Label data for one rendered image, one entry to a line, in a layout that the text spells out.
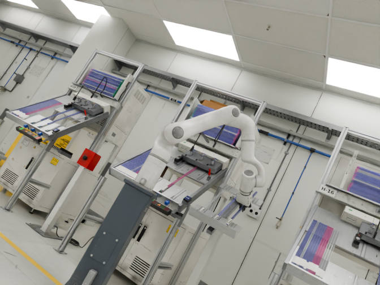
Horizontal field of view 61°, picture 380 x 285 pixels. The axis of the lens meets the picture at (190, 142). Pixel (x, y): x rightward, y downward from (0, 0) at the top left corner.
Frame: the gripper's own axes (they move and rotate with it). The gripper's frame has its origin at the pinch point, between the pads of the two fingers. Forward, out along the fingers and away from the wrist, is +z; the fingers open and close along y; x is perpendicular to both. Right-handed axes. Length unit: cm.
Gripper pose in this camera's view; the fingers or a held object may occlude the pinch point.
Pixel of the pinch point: (242, 207)
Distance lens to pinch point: 229.8
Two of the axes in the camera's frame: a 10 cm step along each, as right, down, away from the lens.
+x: -5.6, 4.5, -6.9
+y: -8.2, -3.5, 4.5
